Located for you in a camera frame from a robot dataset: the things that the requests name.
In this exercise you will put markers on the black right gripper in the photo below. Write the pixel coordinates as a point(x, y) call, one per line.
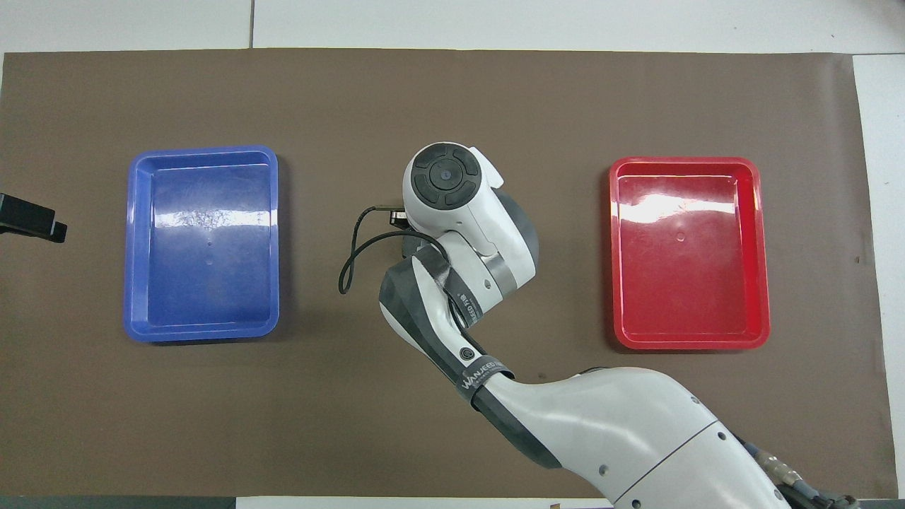
point(413, 247)

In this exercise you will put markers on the blue plastic tray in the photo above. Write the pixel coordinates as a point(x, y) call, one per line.
point(205, 283)

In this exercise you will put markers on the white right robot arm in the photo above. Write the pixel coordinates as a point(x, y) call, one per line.
point(601, 417)

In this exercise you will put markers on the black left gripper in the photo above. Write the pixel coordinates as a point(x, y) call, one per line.
point(25, 212)

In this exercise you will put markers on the brown table mat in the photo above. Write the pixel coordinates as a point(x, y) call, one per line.
point(212, 424)

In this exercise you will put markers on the red plastic tray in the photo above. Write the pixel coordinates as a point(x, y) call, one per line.
point(686, 283)

